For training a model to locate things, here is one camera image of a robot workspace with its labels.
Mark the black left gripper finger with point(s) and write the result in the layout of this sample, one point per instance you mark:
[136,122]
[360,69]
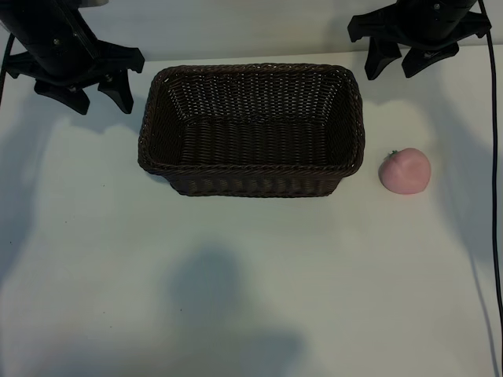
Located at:
[118,92]
[67,96]

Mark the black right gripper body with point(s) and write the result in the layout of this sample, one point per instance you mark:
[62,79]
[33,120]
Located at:
[428,21]

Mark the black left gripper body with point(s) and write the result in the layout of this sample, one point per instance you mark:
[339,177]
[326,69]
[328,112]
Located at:
[55,43]

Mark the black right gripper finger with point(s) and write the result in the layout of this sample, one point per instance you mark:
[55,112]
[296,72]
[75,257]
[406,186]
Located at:
[422,58]
[379,59]

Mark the dark brown wicker basket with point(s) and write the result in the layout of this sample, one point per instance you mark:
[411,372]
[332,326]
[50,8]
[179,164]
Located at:
[251,145]

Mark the pink peach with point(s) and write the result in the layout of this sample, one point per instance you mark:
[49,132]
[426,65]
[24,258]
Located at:
[406,170]

